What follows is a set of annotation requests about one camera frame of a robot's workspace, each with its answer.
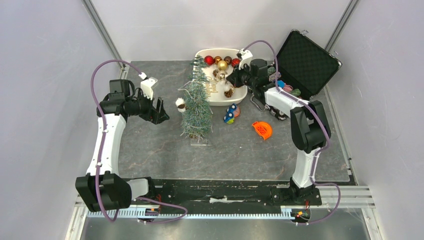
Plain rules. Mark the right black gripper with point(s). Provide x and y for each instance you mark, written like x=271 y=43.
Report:
x=238 y=77

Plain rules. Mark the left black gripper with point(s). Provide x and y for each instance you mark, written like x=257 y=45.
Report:
x=154 y=115

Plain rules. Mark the white cotton boll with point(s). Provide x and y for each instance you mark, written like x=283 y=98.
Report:
x=180 y=103

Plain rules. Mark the small frosted christmas tree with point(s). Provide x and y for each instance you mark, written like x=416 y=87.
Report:
x=197 y=119

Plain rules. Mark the clear battery box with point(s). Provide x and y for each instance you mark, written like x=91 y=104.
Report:
x=199 y=142

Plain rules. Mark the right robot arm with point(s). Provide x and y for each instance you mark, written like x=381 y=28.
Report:
x=308 y=121

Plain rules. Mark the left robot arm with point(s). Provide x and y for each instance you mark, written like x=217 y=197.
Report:
x=101 y=188

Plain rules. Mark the gold merry christmas sign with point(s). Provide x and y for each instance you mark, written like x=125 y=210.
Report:
x=211 y=86

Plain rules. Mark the dark red bauble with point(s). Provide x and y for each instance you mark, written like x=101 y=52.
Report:
x=235 y=62

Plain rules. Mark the silver gold bauble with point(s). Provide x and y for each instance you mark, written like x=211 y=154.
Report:
x=221 y=74

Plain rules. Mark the brown pine cone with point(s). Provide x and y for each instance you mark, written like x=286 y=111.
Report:
x=229 y=93

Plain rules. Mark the gold shiny bauble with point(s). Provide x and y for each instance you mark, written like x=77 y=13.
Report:
x=222 y=65

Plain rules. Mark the brown matte bauble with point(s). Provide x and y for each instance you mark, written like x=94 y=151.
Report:
x=228 y=60

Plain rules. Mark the white plastic tray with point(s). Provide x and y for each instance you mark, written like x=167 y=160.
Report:
x=218 y=99

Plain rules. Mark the copper shiny bauble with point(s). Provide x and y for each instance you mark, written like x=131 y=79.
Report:
x=217 y=59

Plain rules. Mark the orange round toy disc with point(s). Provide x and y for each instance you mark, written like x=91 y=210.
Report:
x=236 y=112

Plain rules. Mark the red glitter bauble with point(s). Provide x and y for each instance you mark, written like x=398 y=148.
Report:
x=209 y=60

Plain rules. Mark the orange semicircle plastic piece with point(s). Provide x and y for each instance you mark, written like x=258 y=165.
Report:
x=263 y=129

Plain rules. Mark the black poker chip case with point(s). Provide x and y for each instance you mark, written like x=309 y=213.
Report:
x=302 y=64

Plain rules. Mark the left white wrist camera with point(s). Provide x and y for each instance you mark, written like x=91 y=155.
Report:
x=147 y=87

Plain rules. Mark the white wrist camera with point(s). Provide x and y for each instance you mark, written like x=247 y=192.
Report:
x=245 y=56
x=147 y=87

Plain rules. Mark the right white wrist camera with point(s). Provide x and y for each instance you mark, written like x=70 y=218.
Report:
x=245 y=56

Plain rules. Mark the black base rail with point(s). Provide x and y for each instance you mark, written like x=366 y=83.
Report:
x=200 y=196

